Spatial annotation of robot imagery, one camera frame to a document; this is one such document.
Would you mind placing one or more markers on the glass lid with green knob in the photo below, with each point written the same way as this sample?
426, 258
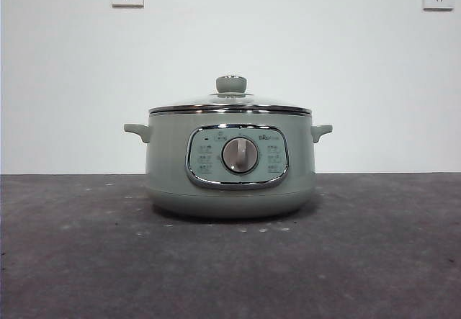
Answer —
230, 84

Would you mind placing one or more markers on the pale green electric pot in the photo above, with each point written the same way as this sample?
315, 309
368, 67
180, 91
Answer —
169, 160

